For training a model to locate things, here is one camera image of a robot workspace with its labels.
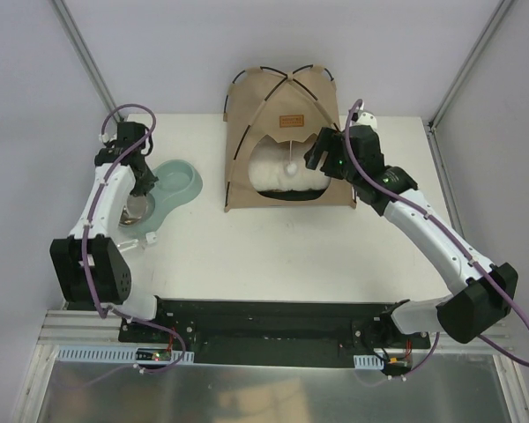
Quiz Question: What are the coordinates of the white fluffy cushion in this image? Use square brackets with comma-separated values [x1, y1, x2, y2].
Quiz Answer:
[248, 135, 330, 192]

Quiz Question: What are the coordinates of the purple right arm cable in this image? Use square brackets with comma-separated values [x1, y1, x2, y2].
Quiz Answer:
[346, 99, 529, 382]

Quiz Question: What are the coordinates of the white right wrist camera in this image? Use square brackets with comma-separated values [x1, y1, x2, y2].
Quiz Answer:
[351, 104, 378, 132]

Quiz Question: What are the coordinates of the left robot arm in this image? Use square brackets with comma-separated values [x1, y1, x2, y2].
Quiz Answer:
[49, 122, 169, 343]

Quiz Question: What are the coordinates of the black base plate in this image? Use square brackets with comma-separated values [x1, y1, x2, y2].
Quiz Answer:
[117, 300, 430, 368]

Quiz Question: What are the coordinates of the white pompom cat toy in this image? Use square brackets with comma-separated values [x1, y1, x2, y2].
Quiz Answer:
[285, 141, 298, 177]

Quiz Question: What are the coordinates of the beige fabric pet tent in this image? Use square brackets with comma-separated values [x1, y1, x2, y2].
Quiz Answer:
[222, 64, 358, 215]

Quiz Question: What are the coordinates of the steel pet bowl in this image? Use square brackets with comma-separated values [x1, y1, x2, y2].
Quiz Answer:
[119, 194, 154, 226]

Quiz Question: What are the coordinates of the green double pet bowl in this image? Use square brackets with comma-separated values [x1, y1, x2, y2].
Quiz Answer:
[119, 160, 203, 236]

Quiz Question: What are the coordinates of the clear plastic cup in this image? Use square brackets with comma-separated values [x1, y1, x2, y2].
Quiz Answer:
[116, 232, 158, 253]

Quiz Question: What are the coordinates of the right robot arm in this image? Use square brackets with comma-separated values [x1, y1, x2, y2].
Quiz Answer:
[304, 125, 518, 348]

